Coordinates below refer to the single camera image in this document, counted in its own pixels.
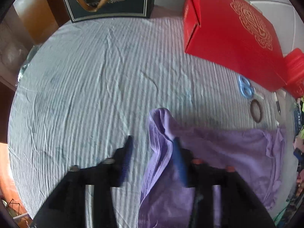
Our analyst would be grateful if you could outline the purple shirt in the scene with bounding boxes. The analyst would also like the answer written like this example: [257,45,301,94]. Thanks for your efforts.
[138,108,285,227]

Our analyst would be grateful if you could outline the green cloth on floor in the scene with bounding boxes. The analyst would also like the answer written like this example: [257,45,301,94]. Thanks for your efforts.
[273,201,294,226]

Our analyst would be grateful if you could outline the pink garment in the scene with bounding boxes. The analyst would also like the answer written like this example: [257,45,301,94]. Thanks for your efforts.
[293,136,304,153]

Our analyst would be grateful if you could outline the black pen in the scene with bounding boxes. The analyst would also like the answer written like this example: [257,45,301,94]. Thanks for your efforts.
[274,92,281,115]

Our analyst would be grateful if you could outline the white paper sheet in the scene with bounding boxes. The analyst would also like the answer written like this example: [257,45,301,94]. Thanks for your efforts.
[275,89,294,130]

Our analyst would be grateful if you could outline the blue scissors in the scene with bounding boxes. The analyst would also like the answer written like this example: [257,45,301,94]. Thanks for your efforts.
[237,75,265,100]

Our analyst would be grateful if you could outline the light blue striped bedsheet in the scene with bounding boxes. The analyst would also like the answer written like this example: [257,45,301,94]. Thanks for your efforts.
[8,17,297,227]

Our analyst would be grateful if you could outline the flat red gift box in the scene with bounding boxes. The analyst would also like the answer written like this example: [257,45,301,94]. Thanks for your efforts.
[183,0,287,92]

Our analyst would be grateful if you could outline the brown hair tie ring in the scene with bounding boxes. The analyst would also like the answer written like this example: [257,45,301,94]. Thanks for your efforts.
[249,98,263,124]

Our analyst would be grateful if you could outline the red handled bag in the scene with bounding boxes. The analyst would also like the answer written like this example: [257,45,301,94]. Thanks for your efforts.
[284,48,304,99]

